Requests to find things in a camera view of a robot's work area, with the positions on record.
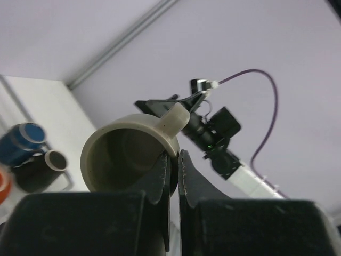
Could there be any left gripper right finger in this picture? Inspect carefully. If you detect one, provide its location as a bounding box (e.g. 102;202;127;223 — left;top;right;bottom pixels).
178;150;340;255

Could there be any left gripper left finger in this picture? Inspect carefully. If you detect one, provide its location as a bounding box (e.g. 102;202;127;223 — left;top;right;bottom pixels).
1;154;171;255

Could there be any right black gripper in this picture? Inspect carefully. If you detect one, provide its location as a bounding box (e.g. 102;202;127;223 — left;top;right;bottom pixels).
134;92;208;117

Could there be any grey-green small cup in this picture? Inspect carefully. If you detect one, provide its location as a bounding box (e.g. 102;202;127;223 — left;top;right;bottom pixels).
80;103;190;192

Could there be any brown mug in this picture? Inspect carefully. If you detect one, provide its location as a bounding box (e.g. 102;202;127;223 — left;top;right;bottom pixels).
11;150;68;193

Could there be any dark blue mug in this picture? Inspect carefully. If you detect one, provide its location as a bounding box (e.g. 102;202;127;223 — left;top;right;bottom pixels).
1;122;46;167

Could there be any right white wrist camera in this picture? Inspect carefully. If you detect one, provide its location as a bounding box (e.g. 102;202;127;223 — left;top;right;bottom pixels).
190;78;219;94

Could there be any silver wire dish rack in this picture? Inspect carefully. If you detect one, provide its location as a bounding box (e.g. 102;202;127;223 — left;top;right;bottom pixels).
1;76;51;167

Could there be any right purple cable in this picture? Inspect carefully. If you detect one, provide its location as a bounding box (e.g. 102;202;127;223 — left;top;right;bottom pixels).
215;69;290;199

